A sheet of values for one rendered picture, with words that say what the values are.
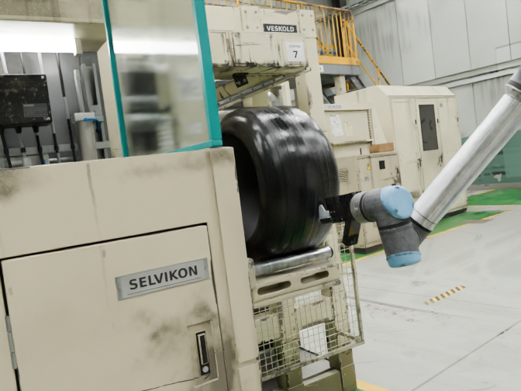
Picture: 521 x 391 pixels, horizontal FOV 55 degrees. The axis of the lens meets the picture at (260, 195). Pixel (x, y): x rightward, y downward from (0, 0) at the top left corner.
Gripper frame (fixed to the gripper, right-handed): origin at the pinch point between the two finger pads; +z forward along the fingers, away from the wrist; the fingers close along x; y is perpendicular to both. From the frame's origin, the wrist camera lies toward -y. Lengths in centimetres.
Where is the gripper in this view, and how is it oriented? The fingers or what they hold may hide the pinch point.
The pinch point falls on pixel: (322, 221)
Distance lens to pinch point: 163.5
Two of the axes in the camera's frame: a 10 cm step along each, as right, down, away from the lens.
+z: -4.8, 1.4, 8.6
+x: -8.6, 1.4, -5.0
